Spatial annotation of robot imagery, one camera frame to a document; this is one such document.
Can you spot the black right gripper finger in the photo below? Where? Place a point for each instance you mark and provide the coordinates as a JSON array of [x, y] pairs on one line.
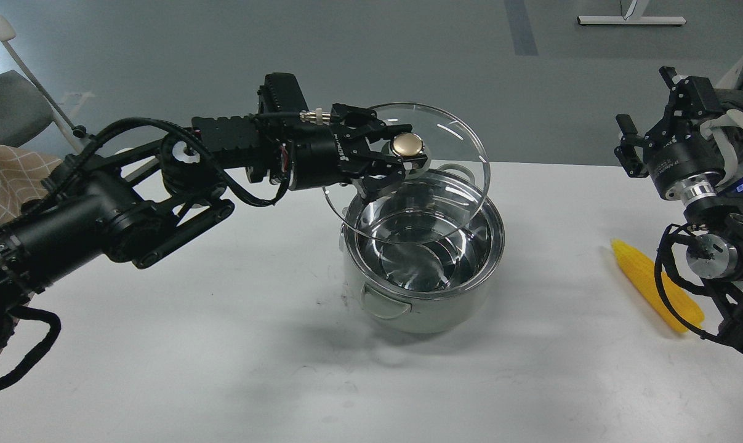
[[626, 151], [692, 100]]

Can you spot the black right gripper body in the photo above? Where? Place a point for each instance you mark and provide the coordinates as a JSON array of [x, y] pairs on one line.
[[682, 164]]

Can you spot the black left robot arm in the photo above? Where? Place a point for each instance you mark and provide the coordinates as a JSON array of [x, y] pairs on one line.
[[142, 188]]

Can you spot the grey office chair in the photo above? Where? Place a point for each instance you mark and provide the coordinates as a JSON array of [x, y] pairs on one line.
[[26, 107]]

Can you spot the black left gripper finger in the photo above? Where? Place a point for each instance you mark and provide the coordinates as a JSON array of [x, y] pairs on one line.
[[349, 123], [377, 175]]

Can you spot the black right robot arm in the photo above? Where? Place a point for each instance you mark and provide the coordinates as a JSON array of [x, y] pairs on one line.
[[704, 256]]

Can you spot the checked beige cloth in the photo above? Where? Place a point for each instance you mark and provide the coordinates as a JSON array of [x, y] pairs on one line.
[[21, 174]]

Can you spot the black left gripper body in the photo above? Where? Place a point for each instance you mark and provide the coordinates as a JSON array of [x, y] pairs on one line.
[[315, 157]]

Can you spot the glass pot lid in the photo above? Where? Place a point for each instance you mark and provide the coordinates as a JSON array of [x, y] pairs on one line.
[[431, 202]]

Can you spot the white desk foot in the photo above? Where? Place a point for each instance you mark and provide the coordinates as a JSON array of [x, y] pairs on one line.
[[632, 15]]

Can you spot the yellow corn cob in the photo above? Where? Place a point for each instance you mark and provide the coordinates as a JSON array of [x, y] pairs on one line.
[[639, 269]]

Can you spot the pale green steel pot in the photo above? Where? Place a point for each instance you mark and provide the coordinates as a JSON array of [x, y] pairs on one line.
[[429, 287]]

